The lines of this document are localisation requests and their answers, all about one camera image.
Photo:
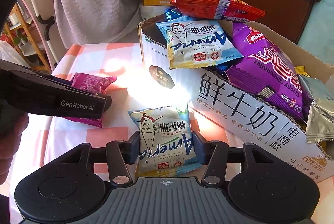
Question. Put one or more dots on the wooden plant shelf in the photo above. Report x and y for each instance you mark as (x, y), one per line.
(19, 32)

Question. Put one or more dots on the silver foil snack packet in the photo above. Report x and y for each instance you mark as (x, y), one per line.
(317, 110)

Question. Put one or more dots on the purple noodle snack bag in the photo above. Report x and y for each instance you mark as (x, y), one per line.
(266, 71)

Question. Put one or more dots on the white plastic bag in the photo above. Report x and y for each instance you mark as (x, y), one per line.
(8, 53)

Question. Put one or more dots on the magenta snack packet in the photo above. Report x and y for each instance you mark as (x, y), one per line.
(93, 84)

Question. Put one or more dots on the white plastic sack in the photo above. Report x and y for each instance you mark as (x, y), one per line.
(148, 12)

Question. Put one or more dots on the light blue sofa cushion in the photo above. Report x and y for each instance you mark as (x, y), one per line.
(317, 37)

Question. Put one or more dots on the red noodle snack bag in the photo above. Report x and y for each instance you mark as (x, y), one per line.
(229, 10)

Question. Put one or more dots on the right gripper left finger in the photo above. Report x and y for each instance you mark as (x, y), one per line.
(119, 154)

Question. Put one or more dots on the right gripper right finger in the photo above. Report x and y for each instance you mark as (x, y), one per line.
(213, 155)

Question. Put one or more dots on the person's left hand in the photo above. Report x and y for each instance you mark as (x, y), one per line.
(10, 145)

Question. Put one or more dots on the light blue Ameria packet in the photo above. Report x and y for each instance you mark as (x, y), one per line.
(166, 144)
(198, 43)

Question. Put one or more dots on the white milk carton tray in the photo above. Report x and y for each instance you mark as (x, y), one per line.
(240, 113)

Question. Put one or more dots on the yellow waffle packet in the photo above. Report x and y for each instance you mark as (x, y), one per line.
(300, 70)

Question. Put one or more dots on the pink folding chair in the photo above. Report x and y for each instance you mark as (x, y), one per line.
(55, 49)

